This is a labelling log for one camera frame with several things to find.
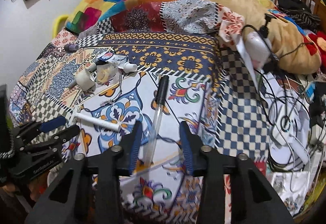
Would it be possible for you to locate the wooden chair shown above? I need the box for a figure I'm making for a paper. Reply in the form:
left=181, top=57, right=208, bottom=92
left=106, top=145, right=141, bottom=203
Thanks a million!
left=302, top=0, right=325, bottom=21

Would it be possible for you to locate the clear tape roll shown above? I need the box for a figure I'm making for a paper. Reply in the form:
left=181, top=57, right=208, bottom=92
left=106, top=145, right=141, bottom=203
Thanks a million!
left=96, top=63, right=120, bottom=85

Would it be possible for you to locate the patchwork patterned bedsheet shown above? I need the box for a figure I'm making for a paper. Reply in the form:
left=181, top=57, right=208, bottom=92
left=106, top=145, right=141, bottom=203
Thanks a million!
left=8, top=0, right=314, bottom=224

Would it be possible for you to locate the white toothpaste tube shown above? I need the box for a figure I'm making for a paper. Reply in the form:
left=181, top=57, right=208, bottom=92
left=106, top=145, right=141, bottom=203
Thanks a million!
left=97, top=51, right=138, bottom=73

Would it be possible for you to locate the yellow hoop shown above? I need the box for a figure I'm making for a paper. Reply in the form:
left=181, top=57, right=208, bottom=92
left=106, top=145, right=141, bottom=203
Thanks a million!
left=52, top=14, right=68, bottom=38

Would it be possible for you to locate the black striped clothing pile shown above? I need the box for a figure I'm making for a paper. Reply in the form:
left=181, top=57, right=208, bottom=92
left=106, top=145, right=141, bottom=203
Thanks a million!
left=277, top=0, right=320, bottom=32

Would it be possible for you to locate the white tape roll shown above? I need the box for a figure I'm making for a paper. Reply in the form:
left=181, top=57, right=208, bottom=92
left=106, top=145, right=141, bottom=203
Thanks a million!
left=75, top=68, right=96, bottom=92

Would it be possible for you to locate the clear black-capped pen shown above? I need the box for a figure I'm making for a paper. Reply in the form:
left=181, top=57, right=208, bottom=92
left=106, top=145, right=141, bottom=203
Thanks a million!
left=144, top=75, right=169, bottom=167

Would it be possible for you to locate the black cable tangle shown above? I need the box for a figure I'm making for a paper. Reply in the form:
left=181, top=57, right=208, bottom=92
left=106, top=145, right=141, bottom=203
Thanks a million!
left=240, top=23, right=326, bottom=171

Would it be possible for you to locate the white disposable razor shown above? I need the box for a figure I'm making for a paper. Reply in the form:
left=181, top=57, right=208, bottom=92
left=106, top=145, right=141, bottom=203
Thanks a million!
left=68, top=106, right=120, bottom=132

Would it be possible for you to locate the purple cylinder bottle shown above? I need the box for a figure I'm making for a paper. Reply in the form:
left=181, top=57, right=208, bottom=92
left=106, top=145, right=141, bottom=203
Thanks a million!
left=64, top=43, right=80, bottom=52

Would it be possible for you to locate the grey marker pen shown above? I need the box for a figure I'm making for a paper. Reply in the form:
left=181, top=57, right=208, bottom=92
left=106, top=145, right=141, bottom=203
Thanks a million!
left=68, top=63, right=97, bottom=92

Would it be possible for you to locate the white pump lotion bottle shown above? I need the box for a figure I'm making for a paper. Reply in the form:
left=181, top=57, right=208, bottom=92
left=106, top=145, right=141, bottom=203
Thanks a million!
left=242, top=13, right=279, bottom=70

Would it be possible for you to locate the red plush toy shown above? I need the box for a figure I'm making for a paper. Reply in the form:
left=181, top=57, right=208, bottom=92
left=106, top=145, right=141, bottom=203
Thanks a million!
left=304, top=30, right=325, bottom=66

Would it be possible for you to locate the colourful fleece blanket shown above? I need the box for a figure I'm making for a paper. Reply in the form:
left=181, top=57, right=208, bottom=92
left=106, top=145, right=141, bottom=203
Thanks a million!
left=65, top=0, right=325, bottom=74

